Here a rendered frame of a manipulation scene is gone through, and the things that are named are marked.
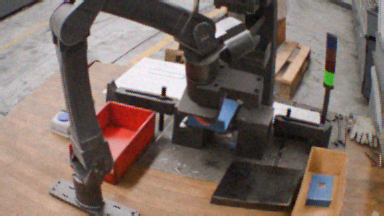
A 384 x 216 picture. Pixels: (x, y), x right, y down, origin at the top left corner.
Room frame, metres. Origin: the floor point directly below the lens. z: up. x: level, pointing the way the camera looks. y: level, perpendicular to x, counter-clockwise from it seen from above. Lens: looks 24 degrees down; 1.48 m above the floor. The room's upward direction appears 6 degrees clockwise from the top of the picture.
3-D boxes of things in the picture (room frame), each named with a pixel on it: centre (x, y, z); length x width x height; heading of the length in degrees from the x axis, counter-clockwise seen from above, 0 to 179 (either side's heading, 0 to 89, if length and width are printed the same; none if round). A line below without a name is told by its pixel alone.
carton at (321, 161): (0.85, -0.31, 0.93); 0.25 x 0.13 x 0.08; 166
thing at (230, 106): (1.06, -0.04, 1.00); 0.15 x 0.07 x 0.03; 166
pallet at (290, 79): (4.34, -0.44, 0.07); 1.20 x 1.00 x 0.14; 159
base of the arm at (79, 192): (0.77, 0.18, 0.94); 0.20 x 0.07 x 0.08; 76
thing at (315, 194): (0.88, -0.31, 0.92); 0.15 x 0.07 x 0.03; 167
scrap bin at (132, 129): (1.00, 0.16, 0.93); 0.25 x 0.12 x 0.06; 166
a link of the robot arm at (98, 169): (0.77, 0.17, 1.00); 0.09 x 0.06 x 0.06; 36
